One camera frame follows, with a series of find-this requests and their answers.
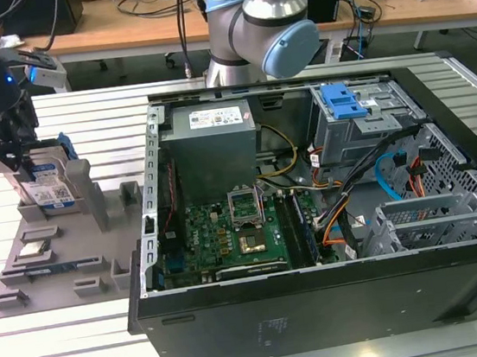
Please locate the hard disk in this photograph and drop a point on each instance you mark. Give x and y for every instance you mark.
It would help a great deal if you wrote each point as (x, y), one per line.
(48, 189)

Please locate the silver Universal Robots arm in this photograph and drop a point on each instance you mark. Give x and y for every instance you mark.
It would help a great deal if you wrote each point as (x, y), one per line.
(274, 8)

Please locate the grey disk bay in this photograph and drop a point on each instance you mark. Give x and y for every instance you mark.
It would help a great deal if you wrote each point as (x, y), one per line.
(436, 232)
(425, 207)

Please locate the white crumpled paper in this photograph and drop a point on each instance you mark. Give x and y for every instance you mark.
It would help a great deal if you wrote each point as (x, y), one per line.
(12, 40)

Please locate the large black box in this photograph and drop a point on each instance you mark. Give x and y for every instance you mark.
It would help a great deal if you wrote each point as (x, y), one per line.
(26, 13)

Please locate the silver CPU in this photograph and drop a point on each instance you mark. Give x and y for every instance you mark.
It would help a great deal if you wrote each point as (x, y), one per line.
(34, 248)

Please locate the grey parts rack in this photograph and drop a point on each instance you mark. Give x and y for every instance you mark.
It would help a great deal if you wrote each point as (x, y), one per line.
(75, 233)

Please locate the wooden desk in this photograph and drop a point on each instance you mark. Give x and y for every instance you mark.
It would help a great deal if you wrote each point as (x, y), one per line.
(117, 38)

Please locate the grey power supply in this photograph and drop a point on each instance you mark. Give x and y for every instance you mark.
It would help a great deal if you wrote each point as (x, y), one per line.
(210, 160)

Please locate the green motherboard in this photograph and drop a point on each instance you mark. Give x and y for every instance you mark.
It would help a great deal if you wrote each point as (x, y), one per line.
(211, 236)

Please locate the CPU socket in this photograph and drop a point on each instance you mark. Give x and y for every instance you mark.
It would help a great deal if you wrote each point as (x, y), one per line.
(251, 243)

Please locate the black graphics card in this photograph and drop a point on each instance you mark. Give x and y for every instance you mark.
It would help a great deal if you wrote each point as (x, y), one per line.
(249, 270)

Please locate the black RAM slot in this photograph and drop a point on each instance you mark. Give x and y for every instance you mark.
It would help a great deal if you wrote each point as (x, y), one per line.
(288, 233)

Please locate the RAM stick in slot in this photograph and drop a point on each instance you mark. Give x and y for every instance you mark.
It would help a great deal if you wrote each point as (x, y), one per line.
(306, 231)

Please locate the blue plastic latch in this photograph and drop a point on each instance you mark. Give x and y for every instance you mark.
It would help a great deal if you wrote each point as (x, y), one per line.
(342, 102)

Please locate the grey drive cage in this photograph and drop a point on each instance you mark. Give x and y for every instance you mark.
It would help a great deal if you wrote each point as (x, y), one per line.
(347, 139)

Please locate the black PC case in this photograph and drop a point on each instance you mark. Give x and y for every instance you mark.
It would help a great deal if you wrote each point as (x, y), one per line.
(324, 307)

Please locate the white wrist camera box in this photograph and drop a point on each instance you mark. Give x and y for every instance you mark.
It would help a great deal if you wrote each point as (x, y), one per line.
(49, 75)

